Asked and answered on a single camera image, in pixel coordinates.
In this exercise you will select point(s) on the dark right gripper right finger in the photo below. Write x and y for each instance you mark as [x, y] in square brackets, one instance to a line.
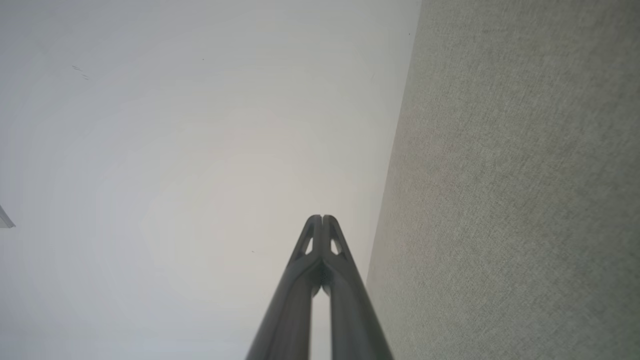
[355, 325]

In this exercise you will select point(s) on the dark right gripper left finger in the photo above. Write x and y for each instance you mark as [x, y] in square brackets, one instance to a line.
[290, 325]

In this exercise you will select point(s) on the grey fabric sofa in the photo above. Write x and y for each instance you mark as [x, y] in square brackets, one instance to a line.
[500, 200]

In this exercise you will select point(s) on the white wall fixture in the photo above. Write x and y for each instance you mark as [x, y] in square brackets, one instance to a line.
[5, 220]

